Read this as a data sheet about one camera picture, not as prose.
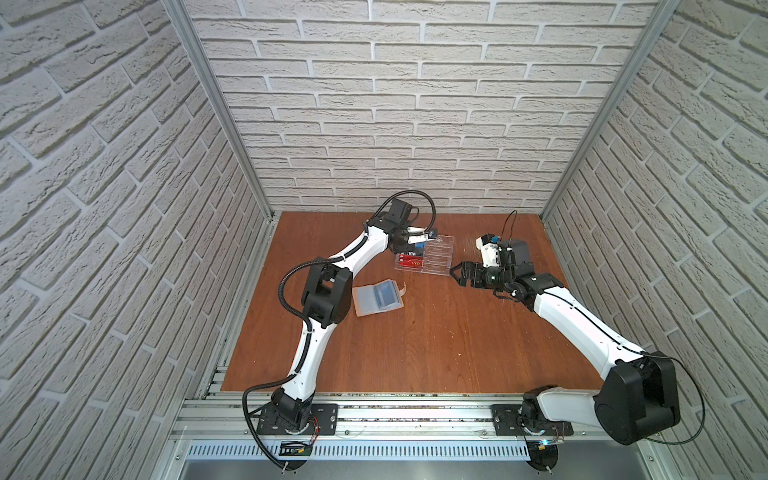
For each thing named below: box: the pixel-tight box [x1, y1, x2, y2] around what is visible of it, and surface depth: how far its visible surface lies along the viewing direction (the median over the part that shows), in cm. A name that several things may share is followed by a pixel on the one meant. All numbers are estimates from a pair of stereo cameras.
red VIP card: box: [398, 254, 424, 268], surface depth 105 cm
